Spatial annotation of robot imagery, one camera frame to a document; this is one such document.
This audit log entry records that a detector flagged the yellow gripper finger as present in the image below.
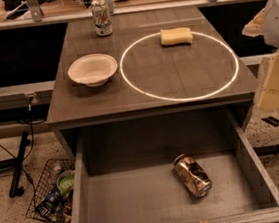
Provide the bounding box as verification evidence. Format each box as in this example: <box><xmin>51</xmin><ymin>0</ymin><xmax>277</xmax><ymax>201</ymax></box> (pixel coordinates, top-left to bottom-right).
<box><xmin>242</xmin><ymin>9</ymin><xmax>265</xmax><ymax>37</ymax></box>
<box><xmin>257</xmin><ymin>50</ymin><xmax>279</xmax><ymax>112</ymax></box>

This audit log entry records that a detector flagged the orange soda can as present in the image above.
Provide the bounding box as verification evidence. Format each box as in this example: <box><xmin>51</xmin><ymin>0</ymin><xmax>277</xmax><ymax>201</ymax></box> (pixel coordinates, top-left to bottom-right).
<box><xmin>173</xmin><ymin>154</ymin><xmax>212</xmax><ymax>198</ymax></box>

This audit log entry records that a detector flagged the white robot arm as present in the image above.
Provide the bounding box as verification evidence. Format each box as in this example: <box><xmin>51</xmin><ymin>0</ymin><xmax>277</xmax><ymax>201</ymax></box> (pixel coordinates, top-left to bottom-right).
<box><xmin>242</xmin><ymin>0</ymin><xmax>279</xmax><ymax>113</ymax></box>

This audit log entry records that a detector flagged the green white soda can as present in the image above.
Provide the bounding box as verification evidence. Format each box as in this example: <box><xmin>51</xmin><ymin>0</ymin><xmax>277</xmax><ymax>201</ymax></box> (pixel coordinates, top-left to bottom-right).
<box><xmin>91</xmin><ymin>0</ymin><xmax>112</xmax><ymax>36</ymax></box>

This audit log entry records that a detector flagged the grey open drawer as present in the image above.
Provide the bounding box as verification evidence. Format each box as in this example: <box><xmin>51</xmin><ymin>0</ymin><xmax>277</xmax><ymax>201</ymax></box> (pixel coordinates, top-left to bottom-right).
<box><xmin>71</xmin><ymin>108</ymin><xmax>279</xmax><ymax>223</ymax></box>

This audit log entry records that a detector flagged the black power adapter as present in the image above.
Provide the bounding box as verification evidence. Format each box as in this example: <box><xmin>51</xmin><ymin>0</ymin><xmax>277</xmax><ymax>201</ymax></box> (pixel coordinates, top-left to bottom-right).
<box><xmin>263</xmin><ymin>117</ymin><xmax>279</xmax><ymax>127</ymax></box>

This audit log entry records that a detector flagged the yellow sponge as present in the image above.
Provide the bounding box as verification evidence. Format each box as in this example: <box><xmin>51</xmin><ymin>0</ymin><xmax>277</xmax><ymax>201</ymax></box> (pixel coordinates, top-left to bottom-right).
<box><xmin>160</xmin><ymin>27</ymin><xmax>194</xmax><ymax>46</ymax></box>

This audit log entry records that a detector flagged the white paper bowl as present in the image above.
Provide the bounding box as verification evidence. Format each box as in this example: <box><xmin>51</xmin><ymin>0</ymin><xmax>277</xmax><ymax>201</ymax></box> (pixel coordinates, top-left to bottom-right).
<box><xmin>67</xmin><ymin>53</ymin><xmax>118</xmax><ymax>88</ymax></box>

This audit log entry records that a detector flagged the green lidded cup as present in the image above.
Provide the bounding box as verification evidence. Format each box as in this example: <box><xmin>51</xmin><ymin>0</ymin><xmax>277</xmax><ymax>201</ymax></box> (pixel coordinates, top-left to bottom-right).
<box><xmin>56</xmin><ymin>170</ymin><xmax>75</xmax><ymax>196</ymax></box>

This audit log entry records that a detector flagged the blue snack bag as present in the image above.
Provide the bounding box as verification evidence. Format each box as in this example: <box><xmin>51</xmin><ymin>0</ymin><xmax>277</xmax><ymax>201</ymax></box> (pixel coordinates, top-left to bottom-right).
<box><xmin>35</xmin><ymin>186</ymin><xmax>62</xmax><ymax>221</ymax></box>

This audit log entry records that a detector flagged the black stand leg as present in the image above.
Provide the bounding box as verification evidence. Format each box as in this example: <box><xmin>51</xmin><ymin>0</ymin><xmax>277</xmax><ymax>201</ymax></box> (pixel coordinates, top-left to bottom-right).
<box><xmin>0</xmin><ymin>131</ymin><xmax>30</xmax><ymax>198</ymax></box>

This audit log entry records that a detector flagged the black wire basket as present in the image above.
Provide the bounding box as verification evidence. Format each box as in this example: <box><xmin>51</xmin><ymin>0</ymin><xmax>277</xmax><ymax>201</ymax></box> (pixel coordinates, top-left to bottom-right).
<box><xmin>25</xmin><ymin>158</ymin><xmax>75</xmax><ymax>223</ymax></box>

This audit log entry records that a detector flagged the black cable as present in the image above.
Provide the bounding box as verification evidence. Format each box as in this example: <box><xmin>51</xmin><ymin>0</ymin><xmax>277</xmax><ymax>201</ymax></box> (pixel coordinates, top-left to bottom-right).
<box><xmin>0</xmin><ymin>93</ymin><xmax>58</xmax><ymax>223</ymax></box>

